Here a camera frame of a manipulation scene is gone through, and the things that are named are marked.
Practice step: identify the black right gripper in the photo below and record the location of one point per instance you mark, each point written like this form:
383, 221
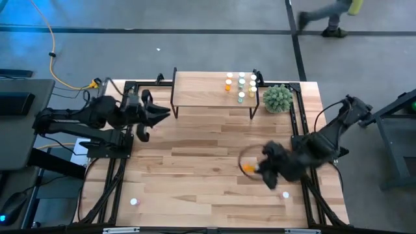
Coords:
276, 162

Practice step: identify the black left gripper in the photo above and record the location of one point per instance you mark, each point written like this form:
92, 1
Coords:
143, 135

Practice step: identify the pink medicine bottle white cap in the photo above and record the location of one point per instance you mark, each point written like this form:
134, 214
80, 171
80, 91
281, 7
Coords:
285, 194
133, 201

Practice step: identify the yellow medicine bottle white cap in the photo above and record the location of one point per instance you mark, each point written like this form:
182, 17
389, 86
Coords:
253, 89
253, 77
252, 83

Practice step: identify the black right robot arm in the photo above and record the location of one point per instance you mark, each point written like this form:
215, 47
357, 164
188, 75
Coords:
325, 143

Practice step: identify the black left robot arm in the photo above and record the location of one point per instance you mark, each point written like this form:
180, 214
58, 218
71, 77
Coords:
74, 118

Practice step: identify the black clamp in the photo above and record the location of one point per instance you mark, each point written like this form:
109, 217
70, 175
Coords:
159, 78
260, 76

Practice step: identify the artificial green potted plant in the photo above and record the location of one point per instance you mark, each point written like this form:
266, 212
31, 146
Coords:
278, 98

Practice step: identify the black desk leg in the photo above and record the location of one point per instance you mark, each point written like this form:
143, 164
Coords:
55, 162

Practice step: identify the black metal stand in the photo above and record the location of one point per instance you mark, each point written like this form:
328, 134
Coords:
390, 151

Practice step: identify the grey desk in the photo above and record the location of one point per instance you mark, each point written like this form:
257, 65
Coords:
29, 136

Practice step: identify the black rectangular device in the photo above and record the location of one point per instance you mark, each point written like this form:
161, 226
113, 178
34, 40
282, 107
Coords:
16, 104

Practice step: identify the black flat bar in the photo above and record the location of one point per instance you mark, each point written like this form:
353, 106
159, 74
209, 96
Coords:
16, 73

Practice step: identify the person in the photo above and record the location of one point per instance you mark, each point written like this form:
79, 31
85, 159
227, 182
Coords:
330, 14

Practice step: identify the black computer mouse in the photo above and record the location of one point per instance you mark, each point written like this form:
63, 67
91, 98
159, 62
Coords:
14, 206

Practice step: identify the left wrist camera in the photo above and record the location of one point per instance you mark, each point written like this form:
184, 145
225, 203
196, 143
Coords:
131, 101

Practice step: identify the black metal table frame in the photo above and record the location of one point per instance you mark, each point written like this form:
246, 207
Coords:
162, 84

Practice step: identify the wooden shelf black metal frame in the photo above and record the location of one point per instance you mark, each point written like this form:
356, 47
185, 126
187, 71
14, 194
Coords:
201, 87

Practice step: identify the silver metal bracket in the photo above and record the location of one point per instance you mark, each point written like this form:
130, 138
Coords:
121, 230
302, 231

